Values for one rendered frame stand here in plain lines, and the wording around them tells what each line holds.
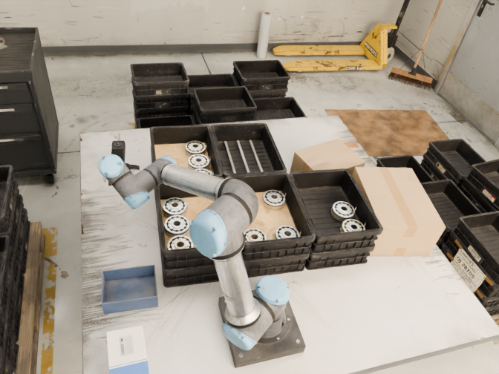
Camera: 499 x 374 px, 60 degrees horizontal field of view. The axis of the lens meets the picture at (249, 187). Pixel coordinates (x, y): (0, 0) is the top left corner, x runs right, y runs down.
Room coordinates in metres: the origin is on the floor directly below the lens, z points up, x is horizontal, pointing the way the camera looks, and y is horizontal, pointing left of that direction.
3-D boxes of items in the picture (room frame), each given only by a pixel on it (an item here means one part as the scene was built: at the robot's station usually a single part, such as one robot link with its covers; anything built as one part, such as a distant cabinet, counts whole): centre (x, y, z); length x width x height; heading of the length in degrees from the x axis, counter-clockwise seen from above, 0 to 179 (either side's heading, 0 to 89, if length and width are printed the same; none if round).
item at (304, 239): (1.30, -0.09, 0.92); 0.40 x 0.30 x 0.02; 19
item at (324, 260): (1.39, -0.37, 0.76); 0.40 x 0.30 x 0.12; 19
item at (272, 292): (0.86, -0.13, 0.91); 0.13 x 0.12 x 0.14; 149
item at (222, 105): (2.66, 0.27, 0.37); 0.40 x 0.30 x 0.45; 112
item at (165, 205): (1.28, 0.30, 0.86); 0.10 x 0.10 x 0.01
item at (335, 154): (1.80, -0.39, 0.78); 0.30 x 0.22 x 0.16; 127
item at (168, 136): (1.58, 0.33, 0.87); 0.40 x 0.30 x 0.11; 19
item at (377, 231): (1.39, -0.37, 0.92); 0.40 x 0.30 x 0.02; 19
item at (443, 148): (2.55, -1.45, 0.31); 0.40 x 0.30 x 0.34; 22
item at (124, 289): (0.93, 0.39, 0.74); 0.20 x 0.15 x 0.07; 109
